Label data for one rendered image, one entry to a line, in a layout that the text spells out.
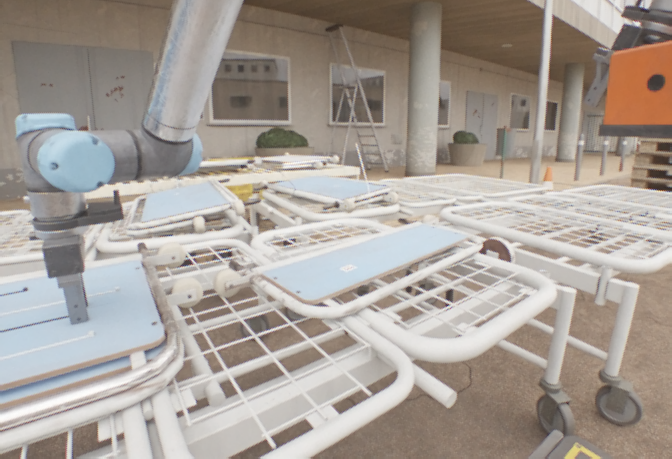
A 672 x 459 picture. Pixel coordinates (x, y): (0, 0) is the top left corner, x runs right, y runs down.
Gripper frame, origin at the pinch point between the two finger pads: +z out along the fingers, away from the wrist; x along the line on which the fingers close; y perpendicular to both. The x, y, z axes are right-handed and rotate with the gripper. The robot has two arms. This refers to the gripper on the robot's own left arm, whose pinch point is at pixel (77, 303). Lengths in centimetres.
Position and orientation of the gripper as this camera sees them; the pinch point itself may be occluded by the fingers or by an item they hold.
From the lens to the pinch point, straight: 72.5
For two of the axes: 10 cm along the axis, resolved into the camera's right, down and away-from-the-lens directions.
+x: 5.9, 2.5, -7.7
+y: -8.1, 1.2, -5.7
